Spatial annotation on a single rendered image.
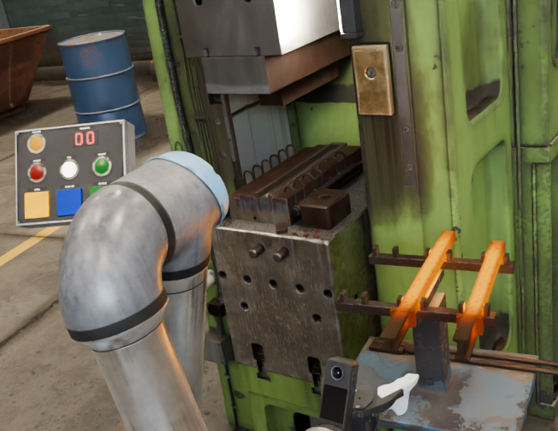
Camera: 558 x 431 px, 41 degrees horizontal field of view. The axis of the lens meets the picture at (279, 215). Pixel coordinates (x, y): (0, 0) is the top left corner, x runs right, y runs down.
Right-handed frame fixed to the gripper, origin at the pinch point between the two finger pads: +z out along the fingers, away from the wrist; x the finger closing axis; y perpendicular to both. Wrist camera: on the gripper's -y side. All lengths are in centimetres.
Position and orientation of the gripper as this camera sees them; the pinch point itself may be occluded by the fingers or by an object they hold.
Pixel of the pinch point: (376, 363)
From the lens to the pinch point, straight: 132.5
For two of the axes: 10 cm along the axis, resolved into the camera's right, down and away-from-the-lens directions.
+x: 8.7, 0.6, -4.8
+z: 4.7, -4.0, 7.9
